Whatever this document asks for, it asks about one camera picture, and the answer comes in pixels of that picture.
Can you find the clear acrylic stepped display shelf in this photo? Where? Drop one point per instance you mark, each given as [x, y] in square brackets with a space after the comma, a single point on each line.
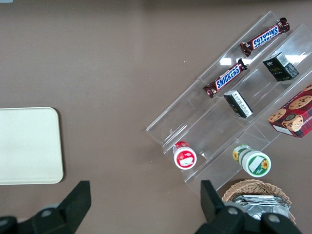
[190, 109]

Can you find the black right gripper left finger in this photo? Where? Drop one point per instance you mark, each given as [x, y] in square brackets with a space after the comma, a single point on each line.
[61, 217]

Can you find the red chocolate chip cookie box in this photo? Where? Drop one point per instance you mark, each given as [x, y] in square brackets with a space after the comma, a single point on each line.
[295, 114]

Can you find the black box with white label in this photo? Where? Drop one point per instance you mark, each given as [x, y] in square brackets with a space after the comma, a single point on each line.
[239, 103]

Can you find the silver foil packets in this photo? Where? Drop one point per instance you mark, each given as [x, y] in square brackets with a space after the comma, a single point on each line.
[258, 207]

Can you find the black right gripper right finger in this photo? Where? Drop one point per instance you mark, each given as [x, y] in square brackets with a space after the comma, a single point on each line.
[219, 217]

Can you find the woven wicker basket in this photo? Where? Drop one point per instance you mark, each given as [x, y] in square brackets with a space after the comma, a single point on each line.
[251, 186]

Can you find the red and white lidded cup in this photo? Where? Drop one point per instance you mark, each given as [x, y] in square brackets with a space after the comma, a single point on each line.
[184, 157]

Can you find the Snickers chocolate bar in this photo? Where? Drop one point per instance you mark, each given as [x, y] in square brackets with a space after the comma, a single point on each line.
[225, 78]
[264, 37]

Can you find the cream rectangular plastic tray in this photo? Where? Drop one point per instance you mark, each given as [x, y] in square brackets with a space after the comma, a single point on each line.
[29, 146]

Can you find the black box with Face print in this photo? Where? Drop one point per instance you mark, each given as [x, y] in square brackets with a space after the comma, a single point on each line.
[278, 68]

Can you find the green sunflower lidded cup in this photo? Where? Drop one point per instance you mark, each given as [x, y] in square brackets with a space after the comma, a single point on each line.
[256, 163]

